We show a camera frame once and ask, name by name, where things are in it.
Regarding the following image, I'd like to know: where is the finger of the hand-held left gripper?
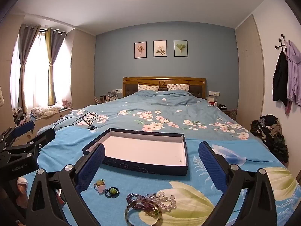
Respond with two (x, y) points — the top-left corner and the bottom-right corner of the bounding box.
(27, 129), (56, 159)
(0, 121), (35, 146)

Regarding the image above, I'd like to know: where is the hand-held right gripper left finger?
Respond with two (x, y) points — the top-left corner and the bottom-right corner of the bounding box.
(25, 143), (105, 226)

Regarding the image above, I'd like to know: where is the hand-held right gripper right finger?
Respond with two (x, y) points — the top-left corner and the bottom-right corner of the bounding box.
(198, 141), (278, 226)

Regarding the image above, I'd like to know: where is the purple bead bracelet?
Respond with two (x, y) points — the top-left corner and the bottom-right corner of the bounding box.
(126, 193), (160, 215)

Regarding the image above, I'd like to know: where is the dark blue shallow box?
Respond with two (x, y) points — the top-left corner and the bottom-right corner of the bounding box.
(82, 128), (189, 176)

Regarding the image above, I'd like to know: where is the clear crystal bracelet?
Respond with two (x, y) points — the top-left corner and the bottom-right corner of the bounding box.
(146, 191), (177, 211)

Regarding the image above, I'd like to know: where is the mottled green bangle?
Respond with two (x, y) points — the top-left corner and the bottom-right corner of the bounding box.
(125, 200), (163, 224)

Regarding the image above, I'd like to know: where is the person's left hand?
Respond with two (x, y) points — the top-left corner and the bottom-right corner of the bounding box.
(16, 178), (30, 208)

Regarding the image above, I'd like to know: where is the pile of colourful clothes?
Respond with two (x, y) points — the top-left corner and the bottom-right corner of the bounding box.
(13, 107), (31, 126)

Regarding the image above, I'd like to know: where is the cream bundled blanket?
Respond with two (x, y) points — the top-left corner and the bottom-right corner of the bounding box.
(30, 106), (61, 118)

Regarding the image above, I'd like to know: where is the beige window seat cabinet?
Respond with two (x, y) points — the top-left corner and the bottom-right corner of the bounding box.
(27, 108), (73, 137)

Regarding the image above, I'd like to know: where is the blue flower-print towel blanket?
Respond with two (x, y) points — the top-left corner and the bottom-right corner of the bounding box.
(24, 126), (301, 226)

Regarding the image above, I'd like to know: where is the pile of dark clothes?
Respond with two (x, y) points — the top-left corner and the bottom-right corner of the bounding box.
(250, 115), (289, 163)

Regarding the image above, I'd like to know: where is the row of cosmetic bottles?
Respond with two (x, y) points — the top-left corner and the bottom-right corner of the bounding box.
(94, 91), (123, 104)

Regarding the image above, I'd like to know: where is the wooden bed floral duvet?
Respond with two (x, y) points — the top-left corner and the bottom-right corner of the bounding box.
(38, 90), (251, 142)

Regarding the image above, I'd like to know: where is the beige wardrobe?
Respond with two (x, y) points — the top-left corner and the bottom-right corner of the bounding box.
(71, 28), (96, 111)
(235, 14), (265, 132)

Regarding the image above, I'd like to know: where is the grey and yellow curtain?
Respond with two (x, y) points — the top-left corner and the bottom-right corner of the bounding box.
(45, 28), (67, 106)

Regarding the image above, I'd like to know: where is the spotted pillow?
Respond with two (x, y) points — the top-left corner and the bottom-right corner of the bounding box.
(167, 83), (190, 91)
(138, 84), (160, 92)

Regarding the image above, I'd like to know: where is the black curtain rod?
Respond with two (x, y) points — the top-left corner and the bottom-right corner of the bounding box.
(39, 28), (68, 36)

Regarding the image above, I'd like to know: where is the wooden bed headboard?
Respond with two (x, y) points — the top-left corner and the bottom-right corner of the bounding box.
(122, 76), (206, 98)

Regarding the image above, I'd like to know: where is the black jacket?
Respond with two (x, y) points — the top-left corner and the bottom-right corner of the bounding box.
(273, 50), (289, 107)

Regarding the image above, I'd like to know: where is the green framed flower picture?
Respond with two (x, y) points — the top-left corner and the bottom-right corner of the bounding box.
(174, 40), (189, 57)

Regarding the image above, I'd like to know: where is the purple jacket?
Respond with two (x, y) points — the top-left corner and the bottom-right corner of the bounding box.
(286, 40), (301, 106)

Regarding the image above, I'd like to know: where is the pink framed flower picture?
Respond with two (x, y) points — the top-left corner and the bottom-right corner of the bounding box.
(134, 42), (147, 59)

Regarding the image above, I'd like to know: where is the white framed flower picture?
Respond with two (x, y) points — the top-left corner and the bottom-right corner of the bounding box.
(153, 40), (167, 57)

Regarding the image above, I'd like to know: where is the black cable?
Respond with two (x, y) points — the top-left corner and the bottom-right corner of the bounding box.
(54, 112), (99, 130)

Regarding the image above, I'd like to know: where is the black wall coat rack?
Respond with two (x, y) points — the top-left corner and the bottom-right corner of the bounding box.
(275, 34), (288, 52)

